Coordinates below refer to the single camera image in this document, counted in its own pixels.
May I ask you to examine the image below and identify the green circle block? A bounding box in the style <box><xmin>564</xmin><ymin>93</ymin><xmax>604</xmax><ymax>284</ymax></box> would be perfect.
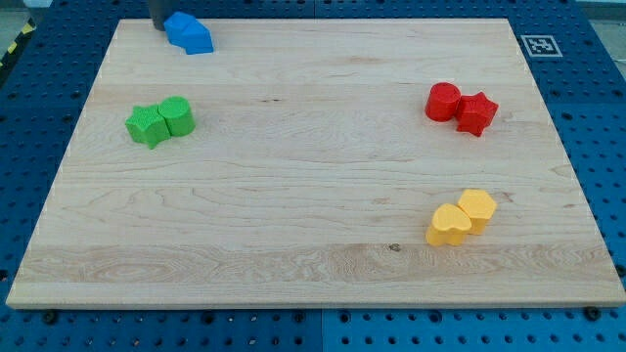
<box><xmin>157</xmin><ymin>96</ymin><xmax>196</xmax><ymax>137</ymax></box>

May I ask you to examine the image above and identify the green star block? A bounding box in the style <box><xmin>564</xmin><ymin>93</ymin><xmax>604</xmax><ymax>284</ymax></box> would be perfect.
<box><xmin>125</xmin><ymin>105</ymin><xmax>171</xmax><ymax>149</ymax></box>

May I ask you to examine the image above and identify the red circle block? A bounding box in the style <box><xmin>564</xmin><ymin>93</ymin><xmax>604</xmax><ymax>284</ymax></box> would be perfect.
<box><xmin>425</xmin><ymin>82</ymin><xmax>461</xmax><ymax>122</ymax></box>

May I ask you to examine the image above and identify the red star block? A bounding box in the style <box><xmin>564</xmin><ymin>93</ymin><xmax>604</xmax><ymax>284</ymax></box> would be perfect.
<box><xmin>455</xmin><ymin>92</ymin><xmax>499</xmax><ymax>137</ymax></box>

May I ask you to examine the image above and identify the wooden board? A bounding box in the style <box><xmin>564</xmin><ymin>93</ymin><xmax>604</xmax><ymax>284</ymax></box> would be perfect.
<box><xmin>7</xmin><ymin>19</ymin><xmax>625</xmax><ymax>310</ymax></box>

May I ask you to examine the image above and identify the yellow heart block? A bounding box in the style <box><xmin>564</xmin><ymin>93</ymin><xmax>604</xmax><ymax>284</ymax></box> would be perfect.
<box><xmin>425</xmin><ymin>203</ymin><xmax>472</xmax><ymax>246</ymax></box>

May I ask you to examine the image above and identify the yellow pentagon block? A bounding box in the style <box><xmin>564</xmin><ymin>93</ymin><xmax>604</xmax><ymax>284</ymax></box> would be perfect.
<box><xmin>458</xmin><ymin>189</ymin><xmax>498</xmax><ymax>236</ymax></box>

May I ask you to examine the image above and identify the blue pentagon block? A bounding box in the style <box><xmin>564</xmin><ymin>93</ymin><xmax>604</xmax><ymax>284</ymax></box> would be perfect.
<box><xmin>181</xmin><ymin>22</ymin><xmax>214</xmax><ymax>55</ymax></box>

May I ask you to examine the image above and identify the blue cube block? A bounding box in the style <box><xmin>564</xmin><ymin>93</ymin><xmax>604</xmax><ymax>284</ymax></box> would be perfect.
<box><xmin>163</xmin><ymin>12</ymin><xmax>196</xmax><ymax>47</ymax></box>

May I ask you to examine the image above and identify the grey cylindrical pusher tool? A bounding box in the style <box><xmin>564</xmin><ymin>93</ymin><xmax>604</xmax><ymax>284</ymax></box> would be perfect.
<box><xmin>147</xmin><ymin>0</ymin><xmax>174</xmax><ymax>31</ymax></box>

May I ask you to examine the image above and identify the white fiducial marker tag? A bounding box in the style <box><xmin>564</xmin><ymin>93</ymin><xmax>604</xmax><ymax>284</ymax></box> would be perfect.
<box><xmin>520</xmin><ymin>34</ymin><xmax>562</xmax><ymax>58</ymax></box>

